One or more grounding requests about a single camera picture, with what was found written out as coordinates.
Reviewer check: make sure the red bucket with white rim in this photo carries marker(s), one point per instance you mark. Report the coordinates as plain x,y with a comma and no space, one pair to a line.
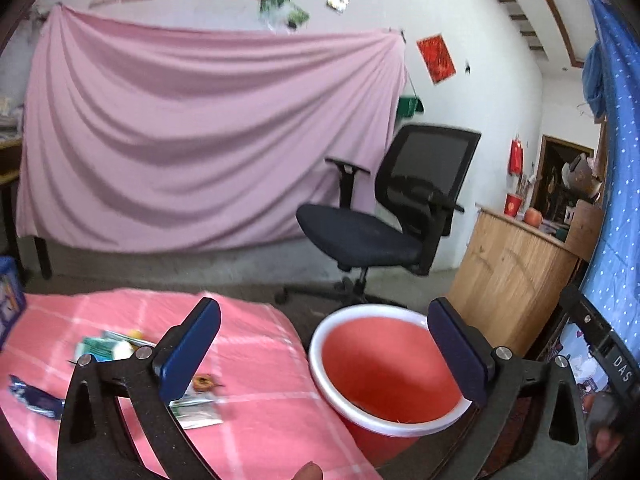
380,360

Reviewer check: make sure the blue polka dot cloth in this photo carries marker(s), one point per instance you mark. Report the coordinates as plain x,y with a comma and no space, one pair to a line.
620,185

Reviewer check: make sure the pink checked tablecloth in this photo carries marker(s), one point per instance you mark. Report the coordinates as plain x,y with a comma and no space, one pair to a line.
260,360

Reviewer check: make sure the green dustpan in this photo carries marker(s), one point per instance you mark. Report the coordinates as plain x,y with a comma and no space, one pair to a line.
409,107

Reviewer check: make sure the person's left hand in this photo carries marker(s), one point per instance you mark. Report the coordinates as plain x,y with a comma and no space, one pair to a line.
307,472

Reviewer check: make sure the blue cardboard box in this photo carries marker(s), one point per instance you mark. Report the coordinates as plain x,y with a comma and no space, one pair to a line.
11,300

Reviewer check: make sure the blue wrapper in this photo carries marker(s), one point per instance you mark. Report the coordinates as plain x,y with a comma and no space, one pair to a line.
35,397

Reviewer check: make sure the red hanging ornament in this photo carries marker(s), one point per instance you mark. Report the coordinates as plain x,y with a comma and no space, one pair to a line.
516,156

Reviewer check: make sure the small brown round scrap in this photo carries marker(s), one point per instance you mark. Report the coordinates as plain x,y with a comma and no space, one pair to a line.
204,383

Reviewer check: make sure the pink hanging sheet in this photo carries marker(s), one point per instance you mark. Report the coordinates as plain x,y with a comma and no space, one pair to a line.
175,135

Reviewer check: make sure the green foil packet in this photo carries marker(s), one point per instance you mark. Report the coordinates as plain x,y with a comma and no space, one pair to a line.
100,349

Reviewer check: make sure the cartoon printed cloth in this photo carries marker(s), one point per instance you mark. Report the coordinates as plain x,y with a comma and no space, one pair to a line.
575,355

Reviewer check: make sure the white sachet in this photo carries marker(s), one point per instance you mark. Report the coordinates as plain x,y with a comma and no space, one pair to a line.
200,412

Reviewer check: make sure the wooden cabinet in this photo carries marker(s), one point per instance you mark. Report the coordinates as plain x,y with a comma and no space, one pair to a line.
505,280

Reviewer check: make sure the orange fruit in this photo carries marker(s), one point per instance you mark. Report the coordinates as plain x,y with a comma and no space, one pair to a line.
533,216

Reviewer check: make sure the red wall poster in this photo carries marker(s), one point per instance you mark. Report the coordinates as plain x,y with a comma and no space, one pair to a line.
436,59

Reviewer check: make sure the black office chair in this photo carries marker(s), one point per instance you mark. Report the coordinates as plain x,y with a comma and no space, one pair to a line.
360,240

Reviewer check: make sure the person's right hand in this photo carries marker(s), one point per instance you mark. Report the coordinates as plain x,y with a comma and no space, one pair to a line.
607,435

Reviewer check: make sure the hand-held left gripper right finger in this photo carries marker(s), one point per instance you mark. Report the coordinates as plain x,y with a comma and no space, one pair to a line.
457,350

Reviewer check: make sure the red cup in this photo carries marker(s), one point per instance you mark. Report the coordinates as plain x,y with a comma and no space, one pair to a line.
513,205

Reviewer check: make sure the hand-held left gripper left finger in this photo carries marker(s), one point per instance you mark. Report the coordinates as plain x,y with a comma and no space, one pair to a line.
192,345

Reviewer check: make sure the green wall sticker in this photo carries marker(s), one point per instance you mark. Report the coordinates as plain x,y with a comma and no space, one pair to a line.
282,10

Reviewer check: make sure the silver wall sticker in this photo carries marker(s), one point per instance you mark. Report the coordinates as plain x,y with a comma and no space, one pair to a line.
337,0

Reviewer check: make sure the black metal table frame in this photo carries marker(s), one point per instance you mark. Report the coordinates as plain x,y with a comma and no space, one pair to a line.
42,257

